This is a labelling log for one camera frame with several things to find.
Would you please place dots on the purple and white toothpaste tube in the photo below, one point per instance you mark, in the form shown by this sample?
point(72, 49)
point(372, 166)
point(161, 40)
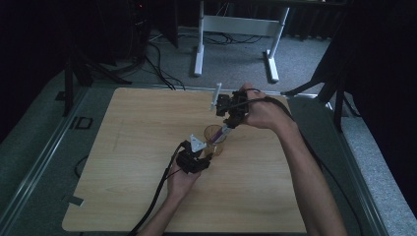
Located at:
point(220, 134)

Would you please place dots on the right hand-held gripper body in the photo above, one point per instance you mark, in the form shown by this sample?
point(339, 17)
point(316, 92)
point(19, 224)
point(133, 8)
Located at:
point(234, 105)

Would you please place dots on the white metal desk frame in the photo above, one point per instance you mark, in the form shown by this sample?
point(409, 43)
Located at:
point(241, 25)

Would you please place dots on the black metal stand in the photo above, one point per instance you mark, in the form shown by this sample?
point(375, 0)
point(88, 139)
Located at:
point(69, 88)
point(337, 108)

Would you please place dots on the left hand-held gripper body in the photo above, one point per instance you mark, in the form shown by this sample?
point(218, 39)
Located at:
point(190, 160)

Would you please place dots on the grey tape strip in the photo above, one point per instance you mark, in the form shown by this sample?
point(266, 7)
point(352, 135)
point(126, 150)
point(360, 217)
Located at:
point(73, 200)

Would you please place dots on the person's left hand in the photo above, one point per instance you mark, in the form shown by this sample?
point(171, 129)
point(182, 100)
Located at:
point(180, 183)

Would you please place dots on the person's right hand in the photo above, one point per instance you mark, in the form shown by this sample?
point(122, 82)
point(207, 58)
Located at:
point(265, 113)

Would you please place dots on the silver floor rail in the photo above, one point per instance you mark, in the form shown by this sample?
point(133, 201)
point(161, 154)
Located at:
point(39, 154)
point(357, 183)

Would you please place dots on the clear glass cup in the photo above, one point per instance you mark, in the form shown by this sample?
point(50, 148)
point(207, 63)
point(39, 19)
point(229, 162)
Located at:
point(216, 149)

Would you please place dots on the dark equipment rack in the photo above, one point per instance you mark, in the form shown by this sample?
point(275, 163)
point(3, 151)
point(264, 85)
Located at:
point(139, 29)

